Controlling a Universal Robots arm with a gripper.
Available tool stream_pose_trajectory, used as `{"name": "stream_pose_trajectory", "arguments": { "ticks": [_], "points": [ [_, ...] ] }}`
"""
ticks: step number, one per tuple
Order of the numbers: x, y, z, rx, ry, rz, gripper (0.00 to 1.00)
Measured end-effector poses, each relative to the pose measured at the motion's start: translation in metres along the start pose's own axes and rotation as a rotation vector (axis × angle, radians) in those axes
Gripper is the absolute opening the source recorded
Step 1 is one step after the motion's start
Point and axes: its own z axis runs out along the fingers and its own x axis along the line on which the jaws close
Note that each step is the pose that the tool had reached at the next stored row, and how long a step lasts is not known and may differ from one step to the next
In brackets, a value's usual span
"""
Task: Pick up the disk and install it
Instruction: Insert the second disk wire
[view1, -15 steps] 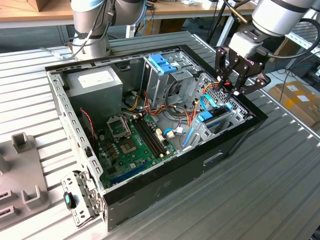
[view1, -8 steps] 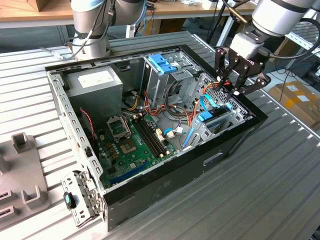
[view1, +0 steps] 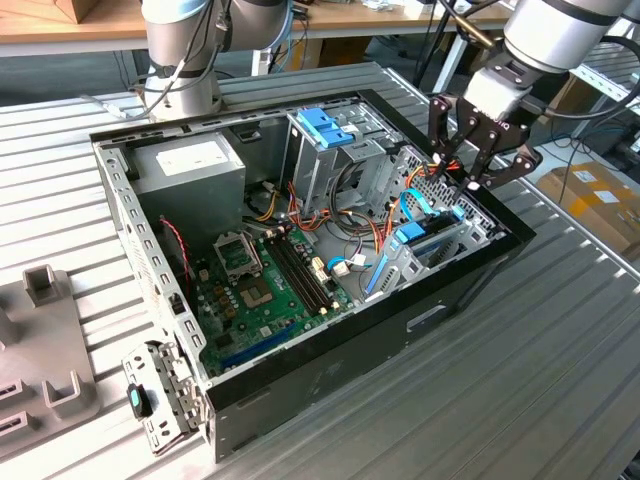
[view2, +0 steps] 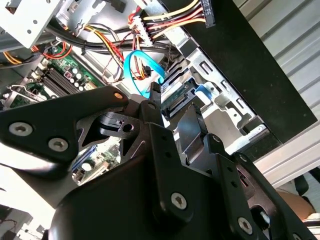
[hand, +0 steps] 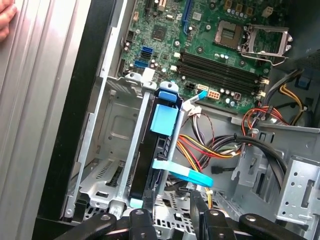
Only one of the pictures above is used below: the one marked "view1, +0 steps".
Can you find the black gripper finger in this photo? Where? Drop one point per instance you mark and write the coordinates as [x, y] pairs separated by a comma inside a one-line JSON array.
[[520, 167], [437, 125]]

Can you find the hard disk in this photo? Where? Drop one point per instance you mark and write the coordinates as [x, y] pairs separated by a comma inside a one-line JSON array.
[[411, 234]]

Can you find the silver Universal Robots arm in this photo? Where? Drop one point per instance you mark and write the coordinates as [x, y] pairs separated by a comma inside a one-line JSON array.
[[180, 65]]

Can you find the metal disk bay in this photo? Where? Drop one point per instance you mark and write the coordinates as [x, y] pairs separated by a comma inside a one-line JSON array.
[[400, 265]]

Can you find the cardboard box under desk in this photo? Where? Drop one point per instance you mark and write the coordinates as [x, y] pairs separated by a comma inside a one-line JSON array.
[[575, 97]]

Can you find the black stand pole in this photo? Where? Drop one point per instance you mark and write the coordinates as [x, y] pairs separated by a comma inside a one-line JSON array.
[[431, 55]]

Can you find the cardboard box with labels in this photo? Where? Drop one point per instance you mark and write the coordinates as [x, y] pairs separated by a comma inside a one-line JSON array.
[[600, 220]]

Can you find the metal slat side table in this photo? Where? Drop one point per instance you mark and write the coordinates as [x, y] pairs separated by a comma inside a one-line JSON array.
[[620, 92]]

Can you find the blue plastic drive latch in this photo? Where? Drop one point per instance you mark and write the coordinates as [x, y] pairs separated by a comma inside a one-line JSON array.
[[325, 130]]

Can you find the metal drive cage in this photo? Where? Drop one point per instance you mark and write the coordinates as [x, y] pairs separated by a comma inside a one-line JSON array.
[[320, 170]]

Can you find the wooden desk white legs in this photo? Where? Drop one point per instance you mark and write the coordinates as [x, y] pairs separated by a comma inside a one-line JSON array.
[[350, 20]]

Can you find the black RAM slot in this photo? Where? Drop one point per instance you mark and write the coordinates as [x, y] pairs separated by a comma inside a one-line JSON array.
[[308, 271], [290, 279], [302, 274], [296, 277]]

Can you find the green motherboard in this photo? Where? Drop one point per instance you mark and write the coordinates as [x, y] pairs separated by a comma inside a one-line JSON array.
[[280, 310]]

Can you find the open black PC case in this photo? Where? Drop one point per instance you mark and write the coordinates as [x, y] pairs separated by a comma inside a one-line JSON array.
[[350, 360]]

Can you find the grey power supply unit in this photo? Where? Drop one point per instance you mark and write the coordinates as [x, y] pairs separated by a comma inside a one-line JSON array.
[[190, 200]]

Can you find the blue expansion slot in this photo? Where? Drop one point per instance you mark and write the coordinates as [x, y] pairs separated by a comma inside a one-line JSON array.
[[260, 345]]

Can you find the brown box on desk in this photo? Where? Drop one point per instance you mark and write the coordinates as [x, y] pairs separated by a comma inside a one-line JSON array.
[[82, 10]]

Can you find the black teal latch clip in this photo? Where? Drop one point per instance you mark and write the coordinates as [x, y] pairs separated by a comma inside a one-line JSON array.
[[135, 400]]

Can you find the grey parts rack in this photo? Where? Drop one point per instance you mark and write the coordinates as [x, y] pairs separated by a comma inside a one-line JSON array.
[[45, 345]]

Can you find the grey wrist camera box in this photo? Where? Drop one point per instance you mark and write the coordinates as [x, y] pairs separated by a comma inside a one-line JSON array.
[[495, 92]]

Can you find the metal expansion slot bracket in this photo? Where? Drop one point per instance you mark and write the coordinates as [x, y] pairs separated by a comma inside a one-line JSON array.
[[160, 430]]

